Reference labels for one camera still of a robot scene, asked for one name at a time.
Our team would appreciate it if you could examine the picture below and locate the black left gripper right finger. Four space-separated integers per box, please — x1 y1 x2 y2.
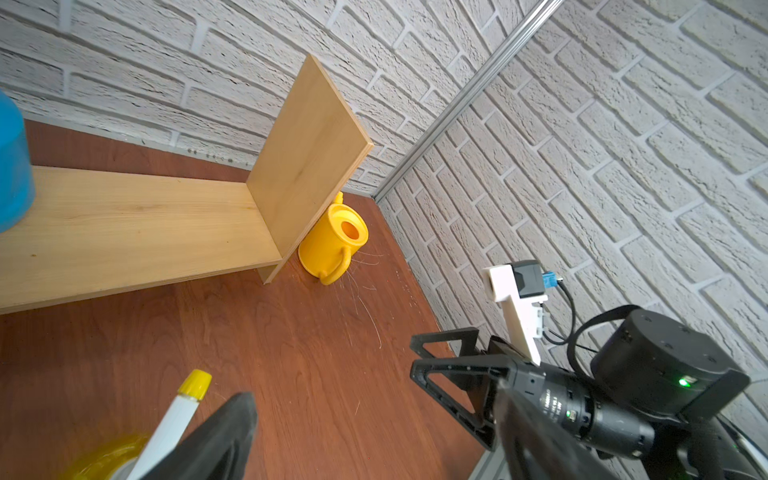
495 383 614 479

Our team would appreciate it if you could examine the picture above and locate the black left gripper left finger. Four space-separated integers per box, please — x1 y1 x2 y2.
143 392 257 479

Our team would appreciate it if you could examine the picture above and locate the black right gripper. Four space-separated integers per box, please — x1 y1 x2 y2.
410 327 540 450

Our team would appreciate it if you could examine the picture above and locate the yellow spray bottle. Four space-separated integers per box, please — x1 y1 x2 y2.
62 369 212 479

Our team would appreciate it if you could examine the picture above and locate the yellow watering can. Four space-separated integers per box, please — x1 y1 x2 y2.
298 192 369 285

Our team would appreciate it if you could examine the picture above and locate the blue pressure sprayer bottle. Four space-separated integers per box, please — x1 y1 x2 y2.
0 93 35 232

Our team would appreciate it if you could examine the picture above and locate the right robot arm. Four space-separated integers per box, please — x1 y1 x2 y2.
410 305 767 479

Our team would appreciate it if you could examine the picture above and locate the wooden shelf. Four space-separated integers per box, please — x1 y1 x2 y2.
1 56 373 314

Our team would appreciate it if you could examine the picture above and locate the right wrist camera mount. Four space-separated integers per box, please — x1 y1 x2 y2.
482 260 557 366

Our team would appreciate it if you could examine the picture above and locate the right aluminium corner post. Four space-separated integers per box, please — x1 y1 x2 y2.
372 0 564 203

